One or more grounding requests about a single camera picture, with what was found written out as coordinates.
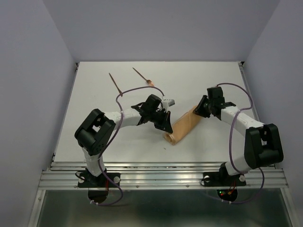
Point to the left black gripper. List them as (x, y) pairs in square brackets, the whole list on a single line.
[(159, 118)]

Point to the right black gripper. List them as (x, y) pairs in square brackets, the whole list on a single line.
[(201, 108)]

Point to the copper fork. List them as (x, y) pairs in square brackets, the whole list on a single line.
[(149, 82)]

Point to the peach satin napkin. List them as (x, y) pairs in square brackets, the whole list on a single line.
[(182, 127)]

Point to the copper knife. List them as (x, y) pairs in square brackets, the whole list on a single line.
[(119, 90)]

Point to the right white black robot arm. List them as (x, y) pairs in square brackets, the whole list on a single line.
[(262, 144)]

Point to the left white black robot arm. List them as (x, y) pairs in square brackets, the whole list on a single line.
[(95, 134)]

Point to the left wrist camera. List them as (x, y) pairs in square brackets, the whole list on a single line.
[(166, 103)]

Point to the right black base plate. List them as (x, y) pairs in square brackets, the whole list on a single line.
[(216, 179)]

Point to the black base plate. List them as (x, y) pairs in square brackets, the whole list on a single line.
[(216, 179), (87, 180)]

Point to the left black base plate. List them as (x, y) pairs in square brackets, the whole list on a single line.
[(87, 180)]

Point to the aluminium rail frame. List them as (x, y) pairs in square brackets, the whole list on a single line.
[(159, 183)]

